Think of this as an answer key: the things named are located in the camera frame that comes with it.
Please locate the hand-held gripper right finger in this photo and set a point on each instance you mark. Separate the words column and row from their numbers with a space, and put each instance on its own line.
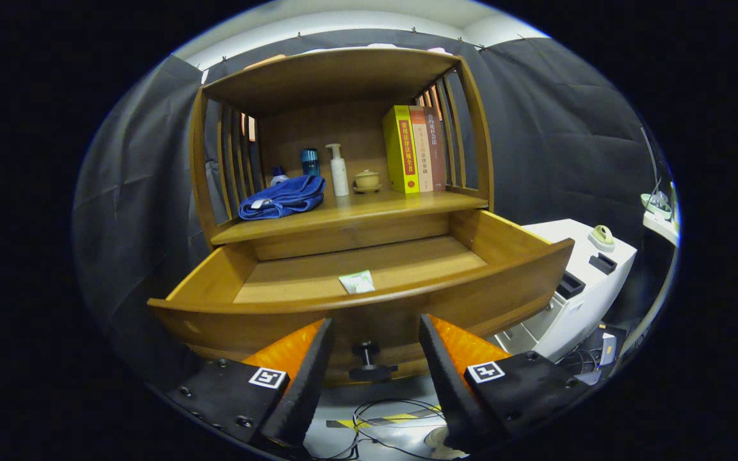
column 449, row 378

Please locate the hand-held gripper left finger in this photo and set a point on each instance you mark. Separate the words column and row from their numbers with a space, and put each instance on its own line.
column 304, row 384

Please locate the wooden drawer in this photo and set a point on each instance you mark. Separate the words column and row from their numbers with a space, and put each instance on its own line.
column 407, row 314

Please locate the white side cabinet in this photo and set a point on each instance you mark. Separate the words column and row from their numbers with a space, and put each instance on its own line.
column 573, row 250

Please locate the wooden countertop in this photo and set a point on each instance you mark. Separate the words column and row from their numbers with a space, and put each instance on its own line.
column 368, row 211

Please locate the wooden cabinet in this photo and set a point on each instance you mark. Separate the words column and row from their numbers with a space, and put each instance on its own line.
column 317, row 77

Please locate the yellow black floor tape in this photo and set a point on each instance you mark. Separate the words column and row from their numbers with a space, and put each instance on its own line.
column 401, row 419

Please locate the blue towel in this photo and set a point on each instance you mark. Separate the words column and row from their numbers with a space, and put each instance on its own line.
column 282, row 198

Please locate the yellow saucer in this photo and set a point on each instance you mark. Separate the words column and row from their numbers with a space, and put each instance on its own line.
column 367, row 189

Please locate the small green white holder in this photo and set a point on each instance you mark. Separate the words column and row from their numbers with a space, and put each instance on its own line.
column 601, row 238

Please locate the small white blue bottle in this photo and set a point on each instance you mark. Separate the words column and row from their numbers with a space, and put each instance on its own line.
column 279, row 178

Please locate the white pump bottle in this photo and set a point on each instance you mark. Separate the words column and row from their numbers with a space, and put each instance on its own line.
column 339, row 176

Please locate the yellow tea cup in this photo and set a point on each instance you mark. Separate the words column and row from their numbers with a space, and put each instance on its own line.
column 367, row 179

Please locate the teal bottle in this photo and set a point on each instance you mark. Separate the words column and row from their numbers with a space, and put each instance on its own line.
column 310, row 163

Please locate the orange book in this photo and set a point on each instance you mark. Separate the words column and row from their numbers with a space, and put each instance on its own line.
column 422, row 150

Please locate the brown book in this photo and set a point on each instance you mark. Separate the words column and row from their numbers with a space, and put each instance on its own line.
column 436, row 147

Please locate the yellow book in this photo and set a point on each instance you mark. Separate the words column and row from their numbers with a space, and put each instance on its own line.
column 401, row 150

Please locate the black backdrop cloth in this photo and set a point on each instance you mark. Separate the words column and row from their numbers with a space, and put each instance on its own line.
column 567, row 141

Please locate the white bowl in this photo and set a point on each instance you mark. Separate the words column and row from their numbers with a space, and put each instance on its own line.
column 657, row 205

